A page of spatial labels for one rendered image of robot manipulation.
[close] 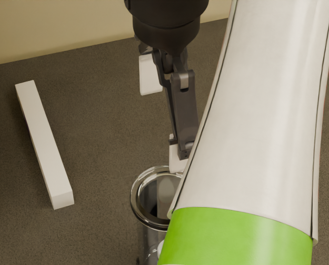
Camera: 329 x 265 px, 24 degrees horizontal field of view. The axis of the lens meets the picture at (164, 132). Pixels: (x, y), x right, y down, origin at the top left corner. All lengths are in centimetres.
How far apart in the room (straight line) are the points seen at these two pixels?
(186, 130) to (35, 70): 77
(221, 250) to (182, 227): 4
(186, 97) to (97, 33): 82
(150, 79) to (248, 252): 50
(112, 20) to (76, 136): 30
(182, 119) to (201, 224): 31
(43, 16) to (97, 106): 22
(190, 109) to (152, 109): 65
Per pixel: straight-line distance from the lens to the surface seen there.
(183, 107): 85
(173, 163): 93
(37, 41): 163
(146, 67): 100
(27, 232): 135
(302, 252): 58
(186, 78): 83
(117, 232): 133
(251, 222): 56
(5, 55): 164
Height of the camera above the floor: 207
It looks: 51 degrees down
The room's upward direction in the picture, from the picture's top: straight up
